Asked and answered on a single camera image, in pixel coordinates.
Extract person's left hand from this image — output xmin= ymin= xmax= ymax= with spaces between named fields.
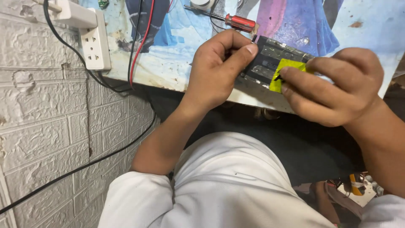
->
xmin=184 ymin=29 xmax=260 ymax=112

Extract person's right hand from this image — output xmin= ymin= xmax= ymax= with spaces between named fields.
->
xmin=279 ymin=47 xmax=385 ymax=128

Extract black taped battery pack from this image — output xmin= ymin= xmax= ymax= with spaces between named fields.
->
xmin=240 ymin=34 xmax=315 ymax=87

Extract yellow tape piece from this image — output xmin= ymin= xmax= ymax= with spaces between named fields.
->
xmin=269 ymin=58 xmax=308 ymax=94

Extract printed cartoon table cover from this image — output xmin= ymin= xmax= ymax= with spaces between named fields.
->
xmin=78 ymin=0 xmax=405 ymax=114

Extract white round object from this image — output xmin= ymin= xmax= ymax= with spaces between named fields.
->
xmin=190 ymin=0 xmax=216 ymax=11

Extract person's black trousers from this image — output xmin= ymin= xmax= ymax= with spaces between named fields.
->
xmin=147 ymin=87 xmax=367 ymax=188

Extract heap of parts on floor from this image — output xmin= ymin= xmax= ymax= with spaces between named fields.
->
xmin=326 ymin=172 xmax=385 ymax=208

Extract person's white shirt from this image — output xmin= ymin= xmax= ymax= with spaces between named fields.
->
xmin=97 ymin=131 xmax=405 ymax=228

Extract white power strip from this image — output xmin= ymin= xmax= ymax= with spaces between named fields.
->
xmin=78 ymin=8 xmax=112 ymax=71

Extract white charger plug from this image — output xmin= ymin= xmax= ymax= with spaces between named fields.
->
xmin=32 ymin=0 xmax=98 ymax=30

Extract red handled screwdriver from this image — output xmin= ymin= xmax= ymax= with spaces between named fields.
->
xmin=184 ymin=4 xmax=260 ymax=35

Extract thin red wire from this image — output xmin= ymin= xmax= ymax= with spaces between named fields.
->
xmin=129 ymin=0 xmax=156 ymax=87

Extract thin black wire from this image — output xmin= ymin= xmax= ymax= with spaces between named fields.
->
xmin=127 ymin=0 xmax=143 ymax=85

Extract thick black power cable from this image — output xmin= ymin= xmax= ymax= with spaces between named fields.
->
xmin=0 ymin=0 xmax=157 ymax=216

